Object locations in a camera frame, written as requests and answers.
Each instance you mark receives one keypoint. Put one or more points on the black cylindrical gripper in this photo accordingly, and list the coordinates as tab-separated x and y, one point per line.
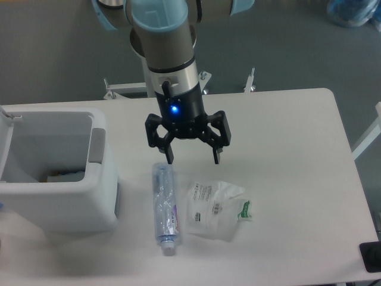
184	117

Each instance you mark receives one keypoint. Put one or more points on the white plastic wrapper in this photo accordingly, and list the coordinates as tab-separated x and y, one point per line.
215	208

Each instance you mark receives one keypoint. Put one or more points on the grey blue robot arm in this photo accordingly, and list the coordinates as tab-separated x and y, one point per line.
163	35

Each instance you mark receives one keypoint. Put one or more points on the white plastic trash can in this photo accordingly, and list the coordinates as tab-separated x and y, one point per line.
35	140

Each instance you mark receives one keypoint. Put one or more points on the trash inside can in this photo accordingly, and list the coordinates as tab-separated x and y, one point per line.
62	176

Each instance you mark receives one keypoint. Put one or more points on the clear plastic water bottle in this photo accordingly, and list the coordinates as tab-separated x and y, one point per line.
165	208

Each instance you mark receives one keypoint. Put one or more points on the blue plastic bag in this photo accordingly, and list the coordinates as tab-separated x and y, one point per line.
351	14

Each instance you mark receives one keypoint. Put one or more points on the black device at table edge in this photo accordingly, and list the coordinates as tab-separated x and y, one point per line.
370	253

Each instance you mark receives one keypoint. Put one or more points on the white metal frame right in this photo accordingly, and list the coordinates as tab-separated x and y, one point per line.
371	133

